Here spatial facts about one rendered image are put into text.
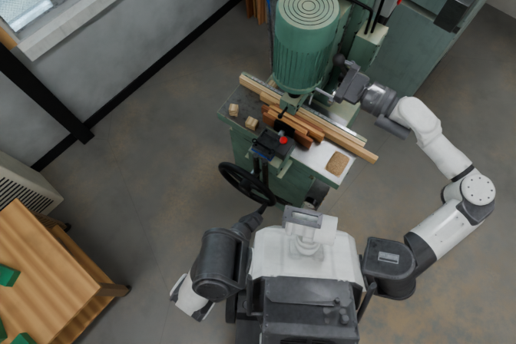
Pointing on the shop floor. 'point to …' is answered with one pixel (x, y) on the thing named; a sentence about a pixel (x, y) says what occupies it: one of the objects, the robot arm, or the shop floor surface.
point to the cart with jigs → (47, 280)
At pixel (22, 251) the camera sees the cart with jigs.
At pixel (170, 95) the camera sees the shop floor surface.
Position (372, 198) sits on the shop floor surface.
